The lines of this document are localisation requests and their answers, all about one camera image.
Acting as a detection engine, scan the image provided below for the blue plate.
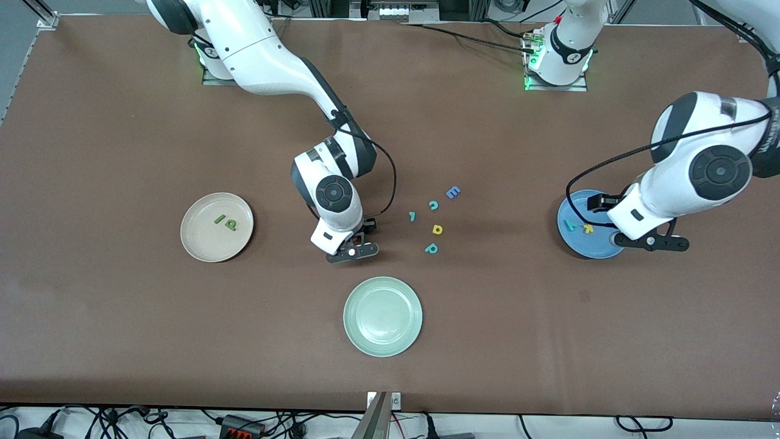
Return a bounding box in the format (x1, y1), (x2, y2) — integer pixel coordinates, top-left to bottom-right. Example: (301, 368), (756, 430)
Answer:
(558, 190), (628, 260)

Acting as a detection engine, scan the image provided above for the pale green plate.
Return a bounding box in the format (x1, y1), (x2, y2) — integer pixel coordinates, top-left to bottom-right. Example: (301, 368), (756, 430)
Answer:
(343, 276), (423, 358)

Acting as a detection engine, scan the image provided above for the brown plate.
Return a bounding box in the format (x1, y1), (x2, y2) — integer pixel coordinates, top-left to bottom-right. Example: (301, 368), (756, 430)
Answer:
(180, 192), (255, 263)

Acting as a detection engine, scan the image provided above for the black orange power strip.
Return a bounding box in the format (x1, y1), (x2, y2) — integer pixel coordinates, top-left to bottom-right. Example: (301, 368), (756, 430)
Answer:
(219, 415), (266, 437)

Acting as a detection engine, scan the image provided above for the brown table cover mat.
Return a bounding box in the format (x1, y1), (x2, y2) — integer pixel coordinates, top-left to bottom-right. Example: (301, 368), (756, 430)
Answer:
(0, 13), (780, 421)

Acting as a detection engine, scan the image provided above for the grey control device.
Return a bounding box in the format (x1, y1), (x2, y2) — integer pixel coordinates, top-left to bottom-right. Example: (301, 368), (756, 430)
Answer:
(350, 0), (439, 22)

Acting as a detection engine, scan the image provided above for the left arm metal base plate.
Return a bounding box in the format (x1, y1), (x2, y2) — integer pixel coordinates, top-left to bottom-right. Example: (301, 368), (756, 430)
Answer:
(523, 27), (589, 92)

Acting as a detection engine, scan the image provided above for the metal camera stand bar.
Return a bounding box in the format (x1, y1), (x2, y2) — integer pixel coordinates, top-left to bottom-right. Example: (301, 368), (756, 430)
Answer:
(350, 391), (391, 439)

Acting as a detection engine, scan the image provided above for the black looped floor cable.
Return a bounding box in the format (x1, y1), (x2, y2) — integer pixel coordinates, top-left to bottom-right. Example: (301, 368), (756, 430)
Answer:
(614, 416), (674, 432)

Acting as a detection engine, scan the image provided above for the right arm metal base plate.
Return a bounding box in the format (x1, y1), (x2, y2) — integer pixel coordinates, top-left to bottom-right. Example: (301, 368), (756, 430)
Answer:
(202, 61), (238, 86)

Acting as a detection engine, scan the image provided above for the short black table cable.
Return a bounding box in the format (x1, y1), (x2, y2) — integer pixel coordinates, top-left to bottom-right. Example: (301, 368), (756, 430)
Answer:
(478, 18), (528, 38)

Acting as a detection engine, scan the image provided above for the long black table cable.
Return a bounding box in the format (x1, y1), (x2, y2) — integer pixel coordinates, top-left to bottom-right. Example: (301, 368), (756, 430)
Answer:
(399, 22), (537, 54)

